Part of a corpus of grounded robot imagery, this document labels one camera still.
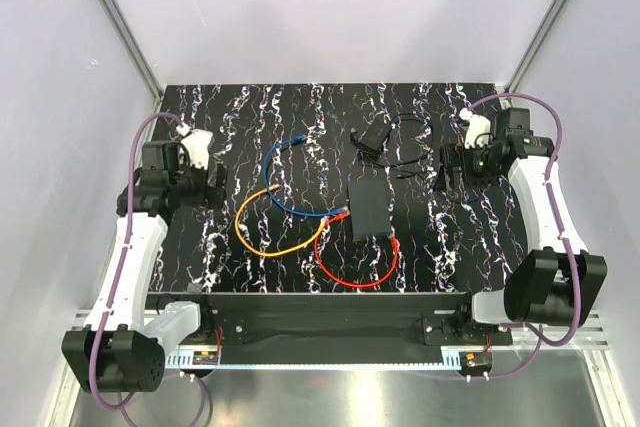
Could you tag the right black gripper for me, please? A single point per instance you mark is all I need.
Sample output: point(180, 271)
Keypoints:
point(455, 155)

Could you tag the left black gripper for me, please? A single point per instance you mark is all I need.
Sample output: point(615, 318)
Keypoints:
point(201, 196)

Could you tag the black network switch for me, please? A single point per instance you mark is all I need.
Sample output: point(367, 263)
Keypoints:
point(368, 204)

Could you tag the black power adapter with cord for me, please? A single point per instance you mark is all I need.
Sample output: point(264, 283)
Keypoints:
point(399, 144)

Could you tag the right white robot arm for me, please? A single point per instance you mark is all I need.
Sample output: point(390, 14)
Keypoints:
point(558, 281)

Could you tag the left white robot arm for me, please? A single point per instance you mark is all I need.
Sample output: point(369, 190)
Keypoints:
point(116, 350)

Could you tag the right small connector board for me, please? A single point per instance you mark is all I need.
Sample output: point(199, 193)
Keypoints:
point(481, 360)

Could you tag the small connector board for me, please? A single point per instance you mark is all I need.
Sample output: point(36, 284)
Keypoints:
point(481, 360)
point(206, 357)

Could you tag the left small connector board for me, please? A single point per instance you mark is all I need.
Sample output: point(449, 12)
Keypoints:
point(206, 357)

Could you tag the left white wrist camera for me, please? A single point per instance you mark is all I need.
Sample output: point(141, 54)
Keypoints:
point(197, 143)

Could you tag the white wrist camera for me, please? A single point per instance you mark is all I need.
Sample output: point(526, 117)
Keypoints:
point(197, 143)
point(478, 133)

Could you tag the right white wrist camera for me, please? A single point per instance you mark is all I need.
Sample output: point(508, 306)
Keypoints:
point(478, 133)

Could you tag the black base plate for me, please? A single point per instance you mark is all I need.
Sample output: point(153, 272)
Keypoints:
point(432, 319)

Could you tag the white slotted cable duct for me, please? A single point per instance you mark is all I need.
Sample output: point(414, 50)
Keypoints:
point(235, 359)

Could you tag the left aluminium frame post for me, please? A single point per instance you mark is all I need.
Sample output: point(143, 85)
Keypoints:
point(132, 47)

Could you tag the aluminium frame post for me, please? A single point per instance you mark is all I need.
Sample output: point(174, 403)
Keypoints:
point(536, 44)
point(132, 47)

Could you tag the right aluminium frame post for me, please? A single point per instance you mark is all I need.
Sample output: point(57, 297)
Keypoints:
point(536, 44)

